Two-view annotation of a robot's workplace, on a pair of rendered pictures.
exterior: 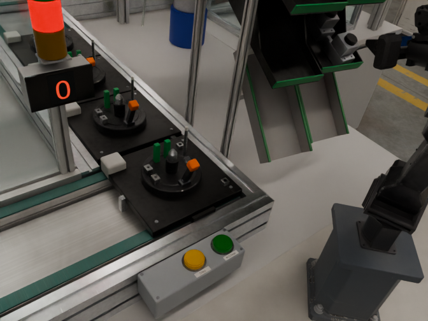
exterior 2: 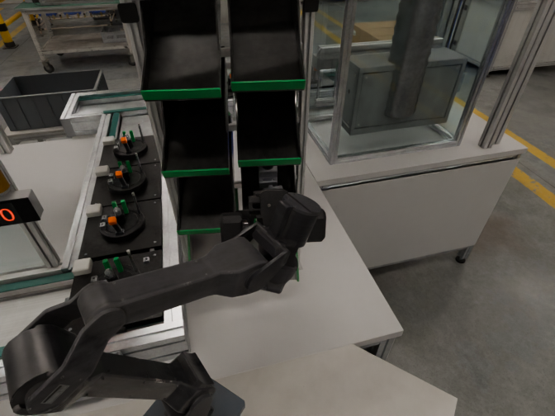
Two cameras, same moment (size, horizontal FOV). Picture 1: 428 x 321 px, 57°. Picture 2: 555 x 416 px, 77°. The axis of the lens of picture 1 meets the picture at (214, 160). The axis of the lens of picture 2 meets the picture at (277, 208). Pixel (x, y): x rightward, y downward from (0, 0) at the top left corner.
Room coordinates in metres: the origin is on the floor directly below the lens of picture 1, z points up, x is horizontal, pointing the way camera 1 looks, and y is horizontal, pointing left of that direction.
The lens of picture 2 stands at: (0.36, -0.57, 1.75)
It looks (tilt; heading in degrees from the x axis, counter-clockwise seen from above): 40 degrees down; 28
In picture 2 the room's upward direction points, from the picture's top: straight up
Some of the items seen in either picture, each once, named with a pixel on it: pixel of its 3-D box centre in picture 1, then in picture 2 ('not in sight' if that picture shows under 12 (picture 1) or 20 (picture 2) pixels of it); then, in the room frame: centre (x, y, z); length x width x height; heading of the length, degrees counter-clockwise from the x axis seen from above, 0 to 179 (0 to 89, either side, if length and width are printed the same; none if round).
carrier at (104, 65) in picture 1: (80, 65); (124, 173); (1.03, 0.44, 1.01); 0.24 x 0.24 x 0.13; 43
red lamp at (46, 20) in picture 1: (46, 12); not in sight; (0.62, 0.31, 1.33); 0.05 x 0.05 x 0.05
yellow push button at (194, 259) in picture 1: (193, 260); not in sight; (0.45, 0.01, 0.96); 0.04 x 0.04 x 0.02
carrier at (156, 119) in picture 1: (119, 106); (119, 216); (0.85, 0.27, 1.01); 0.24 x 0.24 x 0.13; 43
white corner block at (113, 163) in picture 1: (113, 165); (83, 268); (0.67, 0.23, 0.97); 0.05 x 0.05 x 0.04; 43
